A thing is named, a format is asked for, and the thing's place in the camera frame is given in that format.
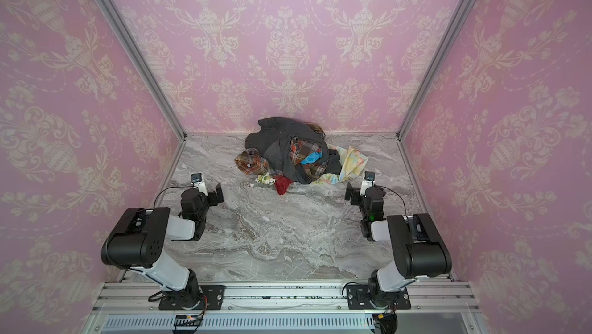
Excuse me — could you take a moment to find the aluminium front rail frame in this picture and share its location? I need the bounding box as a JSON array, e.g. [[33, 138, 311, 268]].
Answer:
[[83, 278, 488, 333]]

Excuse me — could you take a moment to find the red plaid cloth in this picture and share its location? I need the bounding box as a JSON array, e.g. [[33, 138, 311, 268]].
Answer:
[[234, 123, 328, 178]]

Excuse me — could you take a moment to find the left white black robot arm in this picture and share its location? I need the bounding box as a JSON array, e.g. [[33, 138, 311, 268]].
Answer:
[[101, 181, 225, 313]]

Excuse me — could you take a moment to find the teal blue cloth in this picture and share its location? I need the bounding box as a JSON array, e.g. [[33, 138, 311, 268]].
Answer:
[[301, 151, 322, 165]]

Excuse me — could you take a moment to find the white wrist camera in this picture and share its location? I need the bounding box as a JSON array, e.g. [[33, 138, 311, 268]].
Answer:
[[360, 171, 376, 196], [191, 173, 208, 195]]

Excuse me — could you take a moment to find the small black circuit board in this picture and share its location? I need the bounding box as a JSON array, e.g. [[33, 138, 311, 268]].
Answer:
[[173, 315, 202, 329]]

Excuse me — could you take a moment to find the dark grey garment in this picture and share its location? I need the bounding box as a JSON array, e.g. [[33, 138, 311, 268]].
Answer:
[[244, 117, 343, 185]]

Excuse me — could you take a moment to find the right aluminium corner post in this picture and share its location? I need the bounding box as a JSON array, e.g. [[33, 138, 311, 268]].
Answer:
[[398, 0, 476, 142]]

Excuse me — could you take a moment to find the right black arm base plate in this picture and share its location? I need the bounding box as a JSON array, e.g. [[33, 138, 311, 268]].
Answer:
[[344, 284, 412, 311]]

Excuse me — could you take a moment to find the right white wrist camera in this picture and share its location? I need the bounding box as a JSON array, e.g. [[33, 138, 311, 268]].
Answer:
[[360, 171, 376, 196]]

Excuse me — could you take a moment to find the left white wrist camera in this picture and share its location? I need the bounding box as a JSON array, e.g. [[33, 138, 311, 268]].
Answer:
[[191, 173, 208, 195]]

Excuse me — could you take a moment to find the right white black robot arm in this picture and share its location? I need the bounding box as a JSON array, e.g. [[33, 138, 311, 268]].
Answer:
[[342, 181, 453, 311]]

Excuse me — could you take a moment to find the white green floral cloth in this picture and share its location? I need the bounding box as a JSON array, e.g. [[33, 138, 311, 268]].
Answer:
[[256, 173, 276, 185]]

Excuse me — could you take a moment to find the pale yellow patterned cloth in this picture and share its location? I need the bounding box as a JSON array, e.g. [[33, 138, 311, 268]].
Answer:
[[312, 144, 369, 184]]

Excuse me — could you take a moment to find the left aluminium corner post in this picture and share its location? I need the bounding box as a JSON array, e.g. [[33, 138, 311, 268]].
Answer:
[[95, 0, 187, 141]]

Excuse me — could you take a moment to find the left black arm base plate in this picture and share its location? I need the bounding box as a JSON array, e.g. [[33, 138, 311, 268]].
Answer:
[[158, 285, 225, 311]]

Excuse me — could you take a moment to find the aluminium corner post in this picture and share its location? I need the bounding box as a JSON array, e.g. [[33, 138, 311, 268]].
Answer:
[[95, 0, 187, 141], [398, 0, 476, 142]]

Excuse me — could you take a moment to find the dark red cloth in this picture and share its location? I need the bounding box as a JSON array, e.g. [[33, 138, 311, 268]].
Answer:
[[274, 176, 294, 195]]

